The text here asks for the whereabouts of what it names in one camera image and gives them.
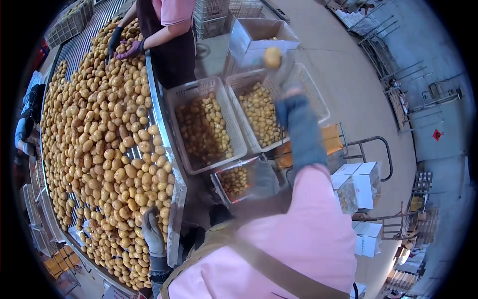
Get person's left hand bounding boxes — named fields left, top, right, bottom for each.
left=141, top=206, right=168, bottom=259

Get person's right hand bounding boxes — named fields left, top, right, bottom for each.
left=264, top=52, right=305, bottom=98

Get person's left fingers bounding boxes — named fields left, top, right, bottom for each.
left=141, top=206, right=163, bottom=234

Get person's right fingers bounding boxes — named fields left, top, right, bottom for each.
left=264, top=53, right=297, bottom=88

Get single yellow potato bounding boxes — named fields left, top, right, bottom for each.
left=264, top=47, right=283, bottom=69

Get white plastic crate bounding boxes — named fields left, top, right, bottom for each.
left=225, top=62, right=331, bottom=154
left=166, top=76, right=248, bottom=176

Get heap of potatoes in crate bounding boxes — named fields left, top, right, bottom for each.
left=238, top=82, right=286, bottom=149
left=175, top=92, right=234, bottom=169

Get open cardboard box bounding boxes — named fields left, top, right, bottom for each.
left=227, top=17, right=301, bottom=77

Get stack of white crates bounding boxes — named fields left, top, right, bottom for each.
left=193, top=0, right=264, bottom=41

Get pile of potatoes on table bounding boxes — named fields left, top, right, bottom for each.
left=40, top=17, right=176, bottom=291

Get small tray of potatoes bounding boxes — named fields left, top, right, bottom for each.
left=210, top=156, right=281, bottom=206

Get orange crates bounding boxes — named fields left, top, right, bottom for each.
left=44, top=245, right=81, bottom=280

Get metal roller sorting table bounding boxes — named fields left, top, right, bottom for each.
left=39, top=0, right=188, bottom=297

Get metal racks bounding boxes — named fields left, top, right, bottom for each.
left=324, top=0, right=464, bottom=133

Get stack of empty grey crates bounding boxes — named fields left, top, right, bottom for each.
left=20, top=182, right=62, bottom=258

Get hand cart with orange deck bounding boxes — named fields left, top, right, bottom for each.
left=274, top=123, right=394, bottom=183

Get person's body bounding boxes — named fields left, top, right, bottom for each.
left=159, top=164, right=359, bottom=299

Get white carton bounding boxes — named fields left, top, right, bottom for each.
left=330, top=161, right=382, bottom=211
left=351, top=221, right=384, bottom=259

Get clear bag of potatoes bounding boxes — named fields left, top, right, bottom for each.
left=337, top=176, right=359, bottom=216

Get row of grey crates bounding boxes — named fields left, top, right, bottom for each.
left=45, top=0, right=95, bottom=49

